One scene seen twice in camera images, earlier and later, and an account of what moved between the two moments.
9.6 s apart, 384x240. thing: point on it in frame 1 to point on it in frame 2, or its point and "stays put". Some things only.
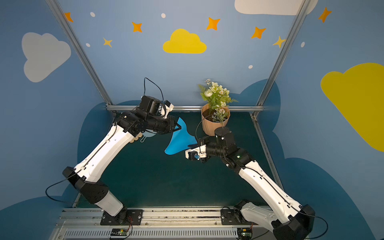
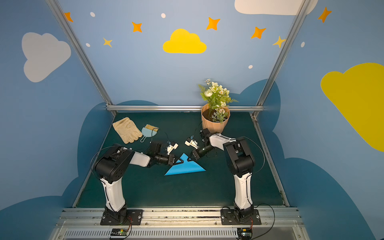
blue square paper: (181, 139) to (187, 166)
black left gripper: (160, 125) to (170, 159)
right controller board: (244, 233) stays put
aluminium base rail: (200, 223) stays put
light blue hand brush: (147, 133) stays put
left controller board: (119, 232) stays put
